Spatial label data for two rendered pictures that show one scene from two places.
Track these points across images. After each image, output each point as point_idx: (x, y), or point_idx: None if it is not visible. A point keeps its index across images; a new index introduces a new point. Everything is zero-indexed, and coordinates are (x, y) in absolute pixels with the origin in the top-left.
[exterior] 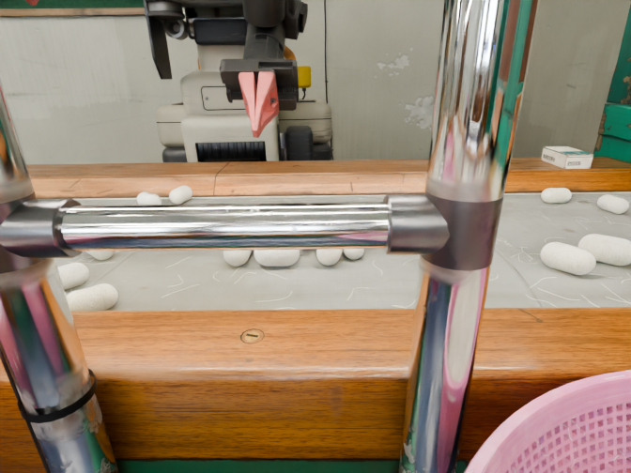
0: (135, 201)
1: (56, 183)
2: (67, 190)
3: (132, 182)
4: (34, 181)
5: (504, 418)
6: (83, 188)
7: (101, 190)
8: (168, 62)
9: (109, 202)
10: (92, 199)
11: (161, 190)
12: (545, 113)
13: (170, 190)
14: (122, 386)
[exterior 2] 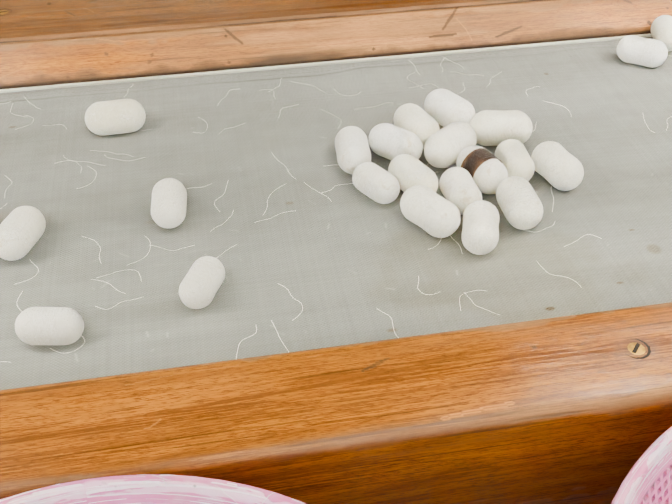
0: (579, 48)
1: (416, 21)
2: (440, 33)
3: (551, 10)
4: (372, 20)
5: None
6: (467, 27)
7: (502, 31)
8: None
9: (537, 53)
10: (496, 49)
11: (606, 22)
12: None
13: (620, 21)
14: None
